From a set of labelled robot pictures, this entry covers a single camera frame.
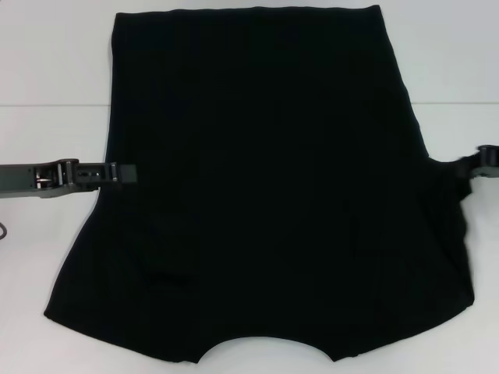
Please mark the black t-shirt with FREE print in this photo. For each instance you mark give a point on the black t-shirt with FREE print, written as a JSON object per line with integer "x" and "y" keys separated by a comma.
{"x": 265, "y": 187}

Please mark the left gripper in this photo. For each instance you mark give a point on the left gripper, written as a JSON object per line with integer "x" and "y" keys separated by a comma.
{"x": 19, "y": 181}

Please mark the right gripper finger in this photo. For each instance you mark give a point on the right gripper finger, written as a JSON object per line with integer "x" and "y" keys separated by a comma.
{"x": 489, "y": 156}
{"x": 485, "y": 173}

